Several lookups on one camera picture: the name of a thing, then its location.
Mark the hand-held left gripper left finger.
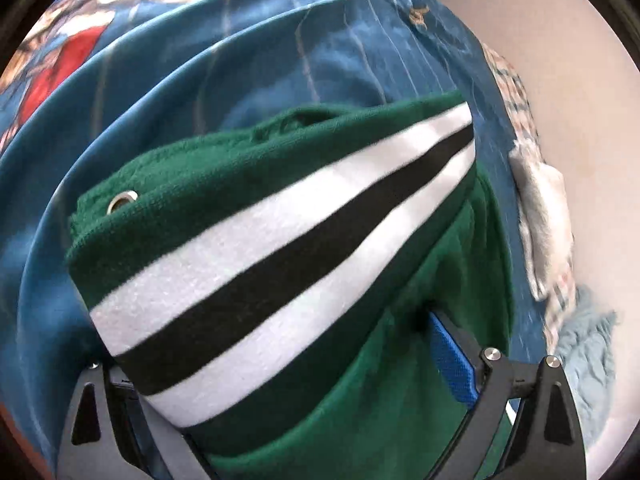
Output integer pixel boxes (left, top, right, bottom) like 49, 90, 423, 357
55, 360, 221, 480

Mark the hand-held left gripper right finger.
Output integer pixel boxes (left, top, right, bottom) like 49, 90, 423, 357
427, 310, 587, 480

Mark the green and white varsity jacket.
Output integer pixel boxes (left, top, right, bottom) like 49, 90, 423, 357
65, 90, 517, 480

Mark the light blue fuzzy cloth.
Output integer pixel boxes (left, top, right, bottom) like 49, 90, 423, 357
551, 285, 619, 447

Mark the white fluffy cloth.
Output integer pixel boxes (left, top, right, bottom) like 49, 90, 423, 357
507, 140, 574, 302

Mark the checkered bed sheet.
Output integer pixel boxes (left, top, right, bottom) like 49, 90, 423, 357
480, 42, 579, 342

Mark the blue printed blanket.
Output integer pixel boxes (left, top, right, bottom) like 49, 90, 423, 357
0, 0, 557, 480

